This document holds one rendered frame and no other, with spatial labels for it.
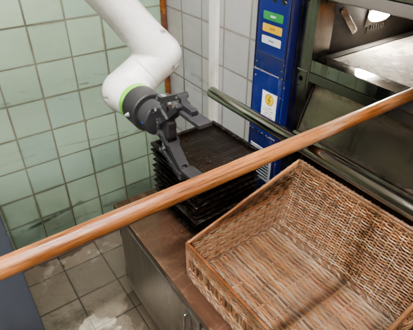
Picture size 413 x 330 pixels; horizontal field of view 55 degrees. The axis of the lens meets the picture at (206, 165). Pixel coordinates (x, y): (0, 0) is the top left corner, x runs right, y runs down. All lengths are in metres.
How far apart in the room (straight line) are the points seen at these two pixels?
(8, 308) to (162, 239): 0.53
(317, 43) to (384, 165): 0.41
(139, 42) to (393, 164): 0.74
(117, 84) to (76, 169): 1.14
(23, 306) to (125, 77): 0.85
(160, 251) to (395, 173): 0.78
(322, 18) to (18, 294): 1.25
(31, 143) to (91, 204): 0.49
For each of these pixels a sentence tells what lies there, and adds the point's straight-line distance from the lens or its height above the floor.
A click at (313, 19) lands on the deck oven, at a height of 1.29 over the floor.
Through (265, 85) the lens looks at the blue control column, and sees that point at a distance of 1.42.
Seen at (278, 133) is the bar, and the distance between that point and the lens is 0.89.
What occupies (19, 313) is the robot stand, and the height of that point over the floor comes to 0.47.
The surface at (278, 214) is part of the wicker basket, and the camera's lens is 1.47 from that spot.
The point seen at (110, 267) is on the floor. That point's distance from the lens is 2.18.
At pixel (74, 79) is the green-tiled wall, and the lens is 1.88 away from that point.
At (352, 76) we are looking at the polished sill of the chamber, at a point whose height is 1.18.
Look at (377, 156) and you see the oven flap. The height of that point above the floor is 0.99.
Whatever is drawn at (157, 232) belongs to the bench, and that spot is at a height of 0.58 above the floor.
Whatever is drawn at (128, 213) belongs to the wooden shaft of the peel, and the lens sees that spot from 0.62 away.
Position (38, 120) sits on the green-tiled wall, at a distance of 1.90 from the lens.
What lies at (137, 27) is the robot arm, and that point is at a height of 1.35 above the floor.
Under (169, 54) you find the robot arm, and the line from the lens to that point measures 1.00.
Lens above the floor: 1.60
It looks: 35 degrees down
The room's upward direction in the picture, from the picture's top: straight up
